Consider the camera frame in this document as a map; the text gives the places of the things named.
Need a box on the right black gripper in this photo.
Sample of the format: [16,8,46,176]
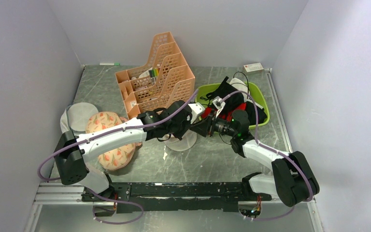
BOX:
[190,109,237,137]

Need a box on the white mesh laundry bag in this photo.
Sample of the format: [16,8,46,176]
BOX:
[161,130,197,152]

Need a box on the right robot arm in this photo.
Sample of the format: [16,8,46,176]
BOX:
[190,110,320,207]

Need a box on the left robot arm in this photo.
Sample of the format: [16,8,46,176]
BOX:
[54,100,204,201]

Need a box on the pink floral laundry bag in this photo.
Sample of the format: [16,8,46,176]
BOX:
[85,111,142,172]

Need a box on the grey-trimmed white mesh bag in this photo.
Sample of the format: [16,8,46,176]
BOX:
[60,102,99,134]

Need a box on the bright red garment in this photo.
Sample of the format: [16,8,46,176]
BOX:
[200,103,247,122]

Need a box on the black garment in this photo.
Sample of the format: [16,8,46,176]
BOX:
[203,77,267,129]

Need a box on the orange plastic file organizer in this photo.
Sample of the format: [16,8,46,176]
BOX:
[115,31,195,119]

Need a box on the white garment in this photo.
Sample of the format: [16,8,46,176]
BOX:
[229,78,249,98]

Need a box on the green plastic basket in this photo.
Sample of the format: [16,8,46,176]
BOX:
[195,82,270,126]

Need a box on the small white box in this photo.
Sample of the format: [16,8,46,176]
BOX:
[243,62,264,73]

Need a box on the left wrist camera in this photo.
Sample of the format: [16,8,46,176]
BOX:
[188,103,205,124]

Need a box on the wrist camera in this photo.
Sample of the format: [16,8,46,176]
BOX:
[212,96,226,118]
[188,103,205,124]

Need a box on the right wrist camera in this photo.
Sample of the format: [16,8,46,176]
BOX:
[212,96,226,118]

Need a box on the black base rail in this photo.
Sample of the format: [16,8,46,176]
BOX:
[81,182,272,214]

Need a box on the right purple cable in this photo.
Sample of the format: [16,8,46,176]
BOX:
[220,90,314,222]

